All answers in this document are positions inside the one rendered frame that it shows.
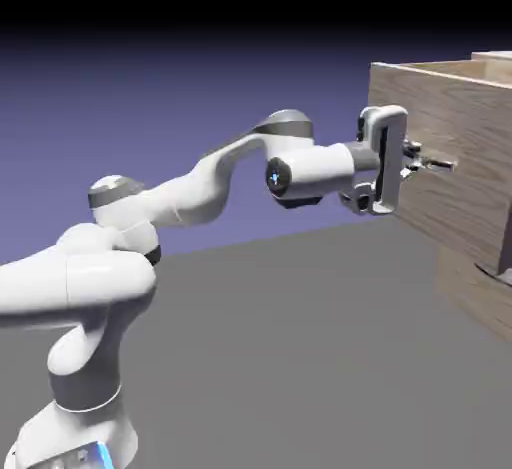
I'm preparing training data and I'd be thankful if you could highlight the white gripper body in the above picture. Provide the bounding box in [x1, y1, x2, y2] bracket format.
[358, 104, 410, 216]

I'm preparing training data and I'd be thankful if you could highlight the metal drawer handle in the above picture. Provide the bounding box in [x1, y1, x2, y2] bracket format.
[415, 157, 456, 173]

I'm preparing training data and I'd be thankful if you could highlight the light wood drawer front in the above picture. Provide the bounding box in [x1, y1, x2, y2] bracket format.
[366, 58, 512, 278]

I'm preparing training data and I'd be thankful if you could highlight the light wood cabinet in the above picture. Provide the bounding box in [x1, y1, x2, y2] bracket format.
[433, 50, 512, 345]

